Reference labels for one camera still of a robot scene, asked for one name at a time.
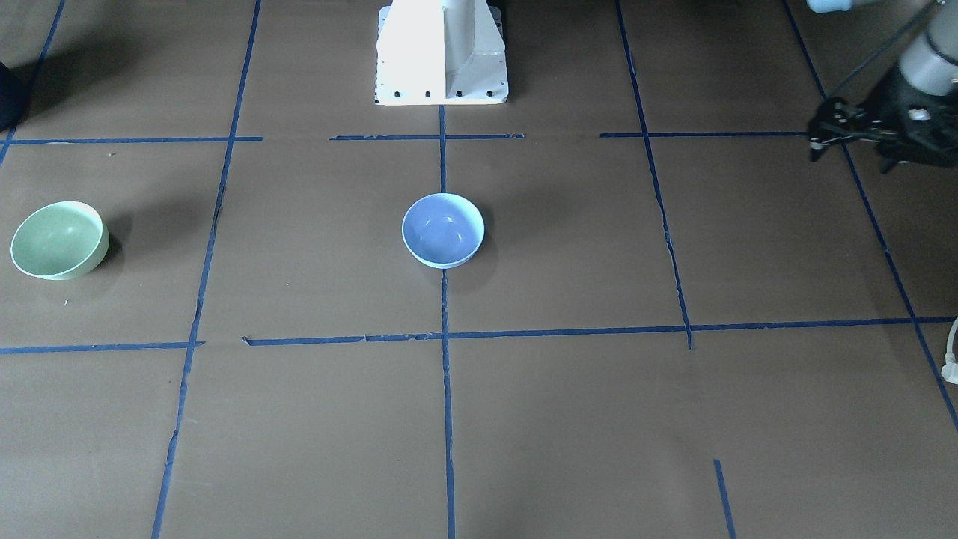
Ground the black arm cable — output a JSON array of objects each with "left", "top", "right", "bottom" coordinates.
[{"left": 825, "top": 0, "right": 945, "bottom": 98}]

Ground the green bowl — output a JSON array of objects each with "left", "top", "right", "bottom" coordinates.
[{"left": 10, "top": 201, "right": 110, "bottom": 281}]

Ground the white power plug cable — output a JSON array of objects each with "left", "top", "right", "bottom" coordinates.
[{"left": 941, "top": 318, "right": 958, "bottom": 386}]

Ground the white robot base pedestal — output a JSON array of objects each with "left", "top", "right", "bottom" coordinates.
[{"left": 374, "top": 1, "right": 510, "bottom": 106}]

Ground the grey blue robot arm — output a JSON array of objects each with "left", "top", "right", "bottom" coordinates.
[{"left": 807, "top": 1, "right": 957, "bottom": 174}]

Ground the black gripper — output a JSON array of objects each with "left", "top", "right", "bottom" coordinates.
[{"left": 808, "top": 71, "right": 957, "bottom": 174}]

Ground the blue bowl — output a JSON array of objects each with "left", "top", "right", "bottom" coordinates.
[{"left": 401, "top": 193, "right": 486, "bottom": 270}]

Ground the dark object at edge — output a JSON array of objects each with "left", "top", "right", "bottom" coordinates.
[{"left": 0, "top": 64, "right": 28, "bottom": 130}]

